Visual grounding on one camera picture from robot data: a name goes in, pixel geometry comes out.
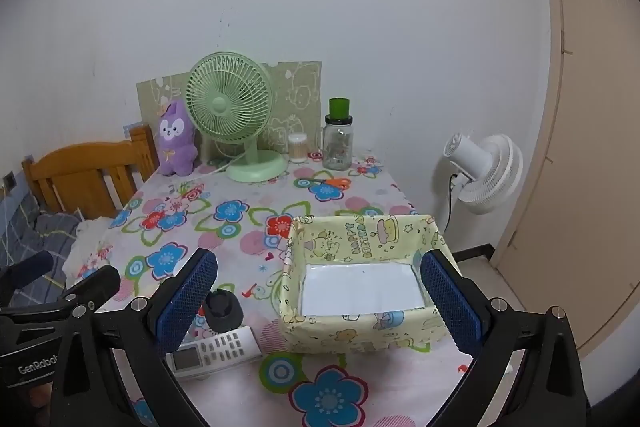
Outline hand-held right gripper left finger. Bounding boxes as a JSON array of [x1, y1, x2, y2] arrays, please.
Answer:
[[49, 248, 219, 427]]

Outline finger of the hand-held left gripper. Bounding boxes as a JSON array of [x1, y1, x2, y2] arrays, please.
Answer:
[[64, 264, 122, 309], [0, 250, 55, 308]]

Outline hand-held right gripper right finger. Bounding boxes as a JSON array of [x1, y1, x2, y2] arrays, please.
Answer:
[[419, 248, 588, 427]]

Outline black round object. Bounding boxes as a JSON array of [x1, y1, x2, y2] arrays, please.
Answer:
[[202, 288, 244, 333]]

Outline white remote control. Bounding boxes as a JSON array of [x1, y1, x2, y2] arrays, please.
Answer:
[[165, 326, 263, 380]]

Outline yellow cartoon printed box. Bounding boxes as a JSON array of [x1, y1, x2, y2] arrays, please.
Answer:
[[277, 213, 447, 355]]

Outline grey plaid blanket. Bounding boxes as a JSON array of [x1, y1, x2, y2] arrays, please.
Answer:
[[0, 194, 83, 308]]

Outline white cloth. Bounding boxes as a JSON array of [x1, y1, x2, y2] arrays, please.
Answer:
[[67, 216, 117, 280]]

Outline floral tablecloth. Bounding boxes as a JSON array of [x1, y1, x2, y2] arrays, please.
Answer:
[[67, 147, 476, 427]]

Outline white standing fan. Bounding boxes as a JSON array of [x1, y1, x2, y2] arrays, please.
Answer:
[[443, 133, 524, 215]]

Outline purple plush toy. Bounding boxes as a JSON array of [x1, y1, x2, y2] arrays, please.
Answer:
[[157, 101, 199, 178]]

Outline clear cotton swab jar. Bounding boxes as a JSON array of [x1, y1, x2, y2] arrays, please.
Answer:
[[287, 133, 310, 164]]

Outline glass jar with green lid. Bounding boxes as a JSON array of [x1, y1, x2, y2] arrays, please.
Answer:
[[322, 98, 355, 171]]

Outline green desk fan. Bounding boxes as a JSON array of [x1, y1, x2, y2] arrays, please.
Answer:
[[186, 52, 290, 184]]

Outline beige door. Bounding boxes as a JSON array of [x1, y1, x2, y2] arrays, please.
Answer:
[[490, 0, 640, 355]]

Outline green cartoon printed board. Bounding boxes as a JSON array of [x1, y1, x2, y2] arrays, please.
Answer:
[[136, 61, 322, 162]]

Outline black fan cable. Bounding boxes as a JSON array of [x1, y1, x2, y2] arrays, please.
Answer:
[[445, 174, 460, 230]]

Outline white fan cable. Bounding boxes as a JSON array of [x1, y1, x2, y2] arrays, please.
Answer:
[[192, 149, 251, 180]]

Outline orange-handled scissors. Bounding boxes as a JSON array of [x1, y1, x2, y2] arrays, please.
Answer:
[[295, 177, 352, 192]]

